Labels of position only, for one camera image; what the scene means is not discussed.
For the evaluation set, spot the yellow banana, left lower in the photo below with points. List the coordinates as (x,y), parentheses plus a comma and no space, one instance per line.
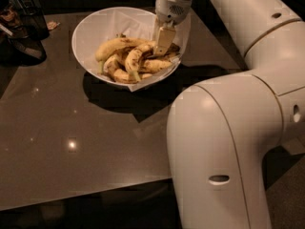
(109,66)

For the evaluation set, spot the black mesh tray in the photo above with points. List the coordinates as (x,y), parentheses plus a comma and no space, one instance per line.
(21,47)

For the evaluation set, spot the spotted yellow banana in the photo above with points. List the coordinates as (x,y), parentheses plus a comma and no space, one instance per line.
(132,62)

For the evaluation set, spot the yellow banana, right middle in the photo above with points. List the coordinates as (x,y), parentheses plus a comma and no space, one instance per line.
(168,56)

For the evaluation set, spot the small crumpled wrapper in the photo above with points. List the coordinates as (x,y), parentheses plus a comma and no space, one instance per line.
(52,25)

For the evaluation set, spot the black mesh basket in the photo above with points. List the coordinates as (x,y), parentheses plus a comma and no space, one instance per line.
(33,17)

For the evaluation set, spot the yellow banana, bottom front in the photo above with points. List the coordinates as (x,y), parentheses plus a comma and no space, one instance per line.
(121,76)

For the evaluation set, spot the long yellow banana, top left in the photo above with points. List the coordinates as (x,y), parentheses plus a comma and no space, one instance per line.
(106,49)

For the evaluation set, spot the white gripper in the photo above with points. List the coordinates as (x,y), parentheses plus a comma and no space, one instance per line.
(171,9)

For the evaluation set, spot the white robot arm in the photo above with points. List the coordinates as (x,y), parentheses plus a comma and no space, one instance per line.
(220,129)

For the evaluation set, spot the yellow banana, lower right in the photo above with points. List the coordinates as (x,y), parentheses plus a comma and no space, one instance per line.
(154,65)

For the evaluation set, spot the white paper liner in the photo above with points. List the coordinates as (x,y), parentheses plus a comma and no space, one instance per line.
(139,23)

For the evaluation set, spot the white bowl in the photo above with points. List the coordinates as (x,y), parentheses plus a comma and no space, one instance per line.
(88,35)

